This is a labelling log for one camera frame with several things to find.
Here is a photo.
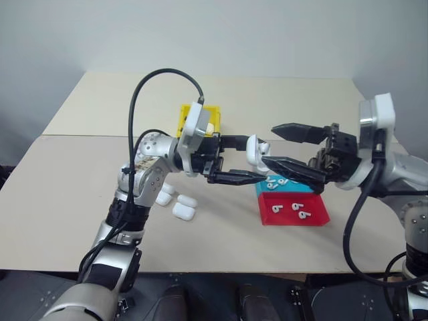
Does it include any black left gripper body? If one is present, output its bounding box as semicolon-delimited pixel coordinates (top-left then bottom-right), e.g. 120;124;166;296
191;132;225;179

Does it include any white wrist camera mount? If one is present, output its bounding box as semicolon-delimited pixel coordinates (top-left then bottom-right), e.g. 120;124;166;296
176;101;213;177
339;93;397;191

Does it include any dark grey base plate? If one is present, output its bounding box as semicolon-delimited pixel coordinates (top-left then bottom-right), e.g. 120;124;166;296
0;268;162;321
290;272;411;321

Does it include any red plastic tray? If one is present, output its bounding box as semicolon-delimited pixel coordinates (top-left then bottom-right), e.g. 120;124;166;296
257;191;331;228

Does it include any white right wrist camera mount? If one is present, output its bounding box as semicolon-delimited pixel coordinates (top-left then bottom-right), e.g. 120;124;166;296
339;93;397;191

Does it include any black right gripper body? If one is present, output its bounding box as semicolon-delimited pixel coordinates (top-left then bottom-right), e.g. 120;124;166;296
308;122;362;184

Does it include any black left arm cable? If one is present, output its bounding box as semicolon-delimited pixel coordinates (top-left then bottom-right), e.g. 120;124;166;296
77;68;205;278

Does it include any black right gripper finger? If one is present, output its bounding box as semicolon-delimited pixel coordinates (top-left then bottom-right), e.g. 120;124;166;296
260;155;331;196
270;122;331;145

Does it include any cyan plastic tray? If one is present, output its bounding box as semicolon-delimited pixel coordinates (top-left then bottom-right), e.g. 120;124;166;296
255;173;316;199

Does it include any yellow plastic bin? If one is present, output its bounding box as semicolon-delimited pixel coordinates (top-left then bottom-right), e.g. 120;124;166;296
175;104;223;138

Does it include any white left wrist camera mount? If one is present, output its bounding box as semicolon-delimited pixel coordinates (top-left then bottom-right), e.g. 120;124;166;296
176;101;213;177

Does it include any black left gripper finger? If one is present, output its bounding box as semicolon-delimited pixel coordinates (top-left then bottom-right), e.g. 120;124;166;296
207;169;269;187
220;134;252;151

